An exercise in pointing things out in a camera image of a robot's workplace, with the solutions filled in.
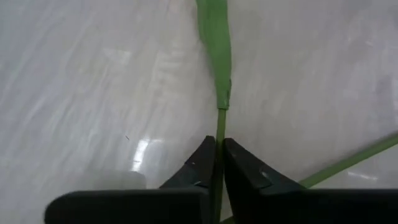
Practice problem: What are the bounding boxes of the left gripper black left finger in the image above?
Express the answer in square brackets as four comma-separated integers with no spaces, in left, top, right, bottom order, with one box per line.
[45,136,216,224]

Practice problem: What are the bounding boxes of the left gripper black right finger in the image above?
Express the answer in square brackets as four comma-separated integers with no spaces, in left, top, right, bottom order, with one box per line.
[224,138,398,224]

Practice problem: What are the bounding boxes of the pink artificial tulip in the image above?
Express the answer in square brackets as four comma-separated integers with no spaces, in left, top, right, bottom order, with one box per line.
[195,0,233,224]
[298,132,398,189]

